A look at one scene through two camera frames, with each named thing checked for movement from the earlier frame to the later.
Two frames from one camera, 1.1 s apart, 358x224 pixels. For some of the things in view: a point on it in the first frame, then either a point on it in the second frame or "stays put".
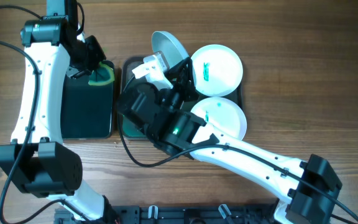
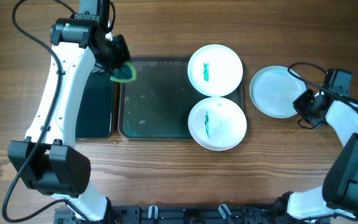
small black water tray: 87,109 stays put
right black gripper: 182,86 → 302,103
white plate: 224,113 stays put
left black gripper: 89,58 → 120,54
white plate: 162,41 → 273,90
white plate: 217,70 stays put
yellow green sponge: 102,74 → 125,73
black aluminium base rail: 201,214 stays put
